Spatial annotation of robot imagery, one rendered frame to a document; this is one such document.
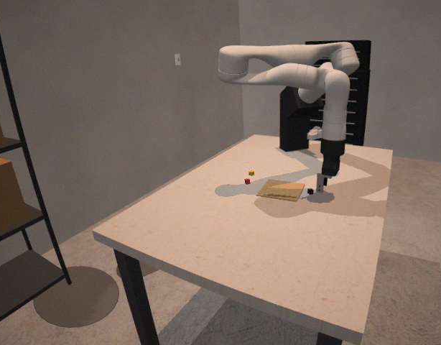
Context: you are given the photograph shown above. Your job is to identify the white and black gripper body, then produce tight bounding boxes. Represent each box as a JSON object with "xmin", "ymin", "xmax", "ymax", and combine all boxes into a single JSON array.
[{"xmin": 307, "ymin": 122, "xmax": 346, "ymax": 176}]

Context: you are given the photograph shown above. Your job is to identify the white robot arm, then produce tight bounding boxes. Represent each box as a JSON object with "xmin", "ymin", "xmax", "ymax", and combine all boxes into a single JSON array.
[{"xmin": 218, "ymin": 42, "xmax": 360, "ymax": 124}]

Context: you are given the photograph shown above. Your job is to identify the orange square mat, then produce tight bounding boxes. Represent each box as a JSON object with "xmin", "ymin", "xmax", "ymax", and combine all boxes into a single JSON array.
[{"xmin": 257, "ymin": 179, "xmax": 305, "ymax": 202}]

